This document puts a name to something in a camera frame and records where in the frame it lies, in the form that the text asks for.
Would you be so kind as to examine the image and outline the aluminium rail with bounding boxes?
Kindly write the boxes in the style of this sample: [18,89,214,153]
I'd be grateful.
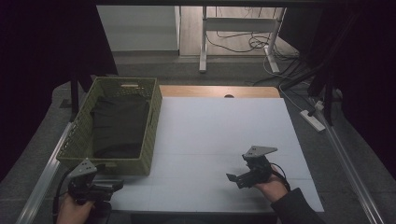
[311,98,386,224]
[14,121,75,224]

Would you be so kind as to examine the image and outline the green woven basket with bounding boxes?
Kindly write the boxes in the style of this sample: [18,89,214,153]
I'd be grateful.
[56,77,163,176]

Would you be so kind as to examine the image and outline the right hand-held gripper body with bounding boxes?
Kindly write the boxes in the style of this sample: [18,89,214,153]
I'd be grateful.
[242,145,279,185]

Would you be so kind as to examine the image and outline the black floor cables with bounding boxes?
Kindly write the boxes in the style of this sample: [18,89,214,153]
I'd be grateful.
[205,30,302,63]

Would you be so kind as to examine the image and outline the person's left hand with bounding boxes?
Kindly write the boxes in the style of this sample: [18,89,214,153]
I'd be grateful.
[55,193,96,224]

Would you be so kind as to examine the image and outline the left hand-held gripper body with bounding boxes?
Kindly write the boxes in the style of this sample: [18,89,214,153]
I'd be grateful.
[66,158,110,206]

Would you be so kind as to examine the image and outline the white power strip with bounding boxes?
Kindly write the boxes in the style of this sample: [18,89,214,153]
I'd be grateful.
[299,109,327,133]

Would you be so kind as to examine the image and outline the black skirt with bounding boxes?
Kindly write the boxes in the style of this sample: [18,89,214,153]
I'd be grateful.
[90,94,151,160]

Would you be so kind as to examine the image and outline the black stand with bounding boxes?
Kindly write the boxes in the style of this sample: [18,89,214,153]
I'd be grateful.
[69,72,80,123]
[307,69,335,127]

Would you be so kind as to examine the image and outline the person's right hand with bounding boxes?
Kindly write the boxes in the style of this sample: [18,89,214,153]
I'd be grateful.
[252,164,290,203]

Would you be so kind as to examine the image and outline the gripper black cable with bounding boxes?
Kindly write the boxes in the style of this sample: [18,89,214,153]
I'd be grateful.
[51,169,76,224]
[270,161,291,192]

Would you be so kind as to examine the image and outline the white panel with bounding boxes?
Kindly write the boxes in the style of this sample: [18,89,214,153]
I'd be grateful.
[96,5,182,52]

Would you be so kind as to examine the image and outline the white table mat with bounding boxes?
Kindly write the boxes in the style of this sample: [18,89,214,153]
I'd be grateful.
[106,96,325,215]

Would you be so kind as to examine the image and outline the black curtain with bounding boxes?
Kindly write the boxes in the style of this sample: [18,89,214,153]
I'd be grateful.
[279,6,396,180]
[0,0,120,183]

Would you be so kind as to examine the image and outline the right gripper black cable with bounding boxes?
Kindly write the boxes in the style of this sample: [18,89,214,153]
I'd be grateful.
[270,161,291,192]

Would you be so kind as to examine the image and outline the white desk frame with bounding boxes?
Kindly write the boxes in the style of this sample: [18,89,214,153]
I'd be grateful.
[198,6,288,75]

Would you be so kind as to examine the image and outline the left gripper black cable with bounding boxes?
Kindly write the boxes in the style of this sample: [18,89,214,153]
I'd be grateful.
[51,169,76,224]

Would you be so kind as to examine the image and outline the white cable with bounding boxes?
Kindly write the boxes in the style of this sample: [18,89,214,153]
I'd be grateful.
[277,83,305,113]

